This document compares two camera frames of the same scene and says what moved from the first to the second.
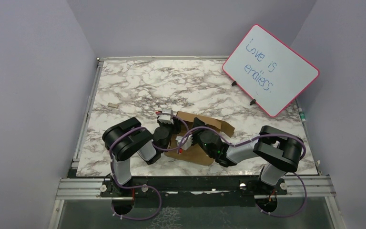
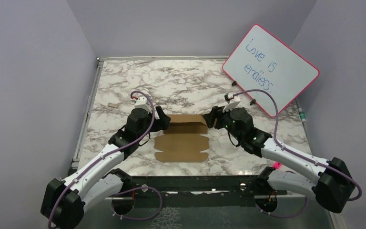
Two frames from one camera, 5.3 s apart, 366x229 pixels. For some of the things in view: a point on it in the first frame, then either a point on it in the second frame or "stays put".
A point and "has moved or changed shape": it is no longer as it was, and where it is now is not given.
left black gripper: x=176 y=126 to x=164 y=120
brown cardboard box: x=183 y=141 has moved or changed shape
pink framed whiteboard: x=269 y=71 stays put
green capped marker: x=302 y=117 stays put
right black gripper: x=197 y=122 to x=216 y=111
